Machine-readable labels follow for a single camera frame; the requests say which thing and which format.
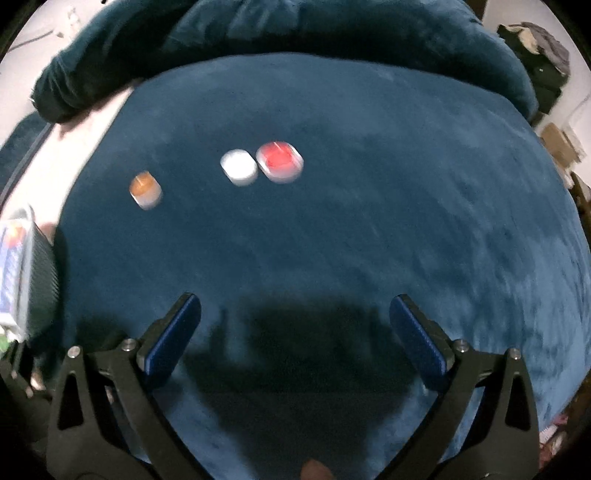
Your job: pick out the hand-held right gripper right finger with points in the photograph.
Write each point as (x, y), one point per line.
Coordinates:
(415, 339)

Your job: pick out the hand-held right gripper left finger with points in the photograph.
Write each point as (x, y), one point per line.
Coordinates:
(173, 334)

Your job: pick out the orange tealight candle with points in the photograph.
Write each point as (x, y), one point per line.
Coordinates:
(145, 189)

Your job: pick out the white tealight candle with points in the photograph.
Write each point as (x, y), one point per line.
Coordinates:
(238, 167)

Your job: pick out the red tealight candle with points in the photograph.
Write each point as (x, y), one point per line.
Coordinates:
(278, 161)

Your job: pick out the dark teal blanket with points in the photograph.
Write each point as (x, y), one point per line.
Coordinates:
(314, 258)

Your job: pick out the cardboard box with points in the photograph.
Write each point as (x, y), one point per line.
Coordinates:
(561, 145)

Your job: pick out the pile of clothes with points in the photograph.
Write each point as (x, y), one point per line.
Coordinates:
(538, 60)

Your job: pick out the dark teal pillow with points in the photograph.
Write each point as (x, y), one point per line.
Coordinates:
(286, 50)

